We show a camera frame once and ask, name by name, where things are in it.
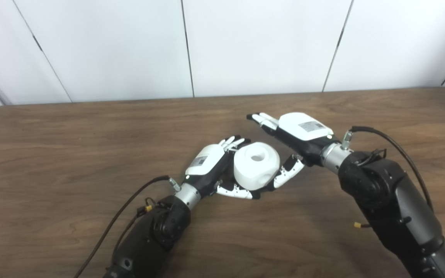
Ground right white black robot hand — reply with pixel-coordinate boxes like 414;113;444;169
246;112;341;190

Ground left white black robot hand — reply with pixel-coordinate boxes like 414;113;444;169
184;135;262;200

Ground round white plastic piece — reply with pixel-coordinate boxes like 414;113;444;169
233;142;281;190

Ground left arm yellow connector wire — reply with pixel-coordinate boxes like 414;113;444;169
136;198;156;217

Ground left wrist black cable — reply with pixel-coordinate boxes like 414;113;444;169
74;176;171;278

